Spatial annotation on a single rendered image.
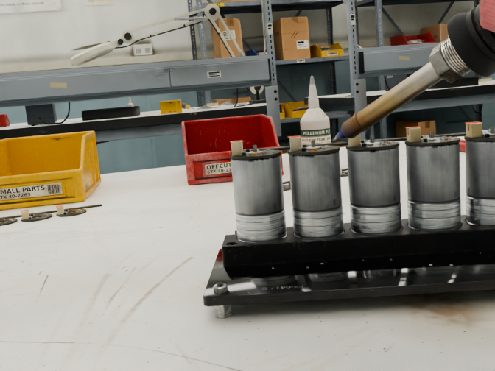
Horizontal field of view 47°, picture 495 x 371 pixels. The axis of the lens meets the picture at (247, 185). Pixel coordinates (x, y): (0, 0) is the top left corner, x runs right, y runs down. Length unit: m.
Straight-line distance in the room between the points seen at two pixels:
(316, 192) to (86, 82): 2.32
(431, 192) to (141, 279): 0.15
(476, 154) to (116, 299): 0.18
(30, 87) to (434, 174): 2.37
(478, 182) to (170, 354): 0.16
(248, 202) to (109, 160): 4.45
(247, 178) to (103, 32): 4.47
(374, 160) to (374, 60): 2.58
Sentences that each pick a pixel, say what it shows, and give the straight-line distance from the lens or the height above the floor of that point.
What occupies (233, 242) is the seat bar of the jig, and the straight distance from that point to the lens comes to 0.28.
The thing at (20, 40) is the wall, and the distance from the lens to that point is 4.75.
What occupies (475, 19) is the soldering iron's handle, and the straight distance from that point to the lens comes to 0.21.
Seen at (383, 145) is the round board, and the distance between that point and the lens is 0.27.
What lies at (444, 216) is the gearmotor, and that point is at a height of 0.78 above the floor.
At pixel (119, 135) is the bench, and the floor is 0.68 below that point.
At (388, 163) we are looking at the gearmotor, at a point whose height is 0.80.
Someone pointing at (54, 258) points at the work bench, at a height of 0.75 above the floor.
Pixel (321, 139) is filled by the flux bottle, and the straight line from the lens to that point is 0.65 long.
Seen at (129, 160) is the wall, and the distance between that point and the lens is 4.71.
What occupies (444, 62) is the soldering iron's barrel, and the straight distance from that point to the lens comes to 0.22.
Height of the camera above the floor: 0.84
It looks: 10 degrees down
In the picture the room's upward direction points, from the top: 5 degrees counter-clockwise
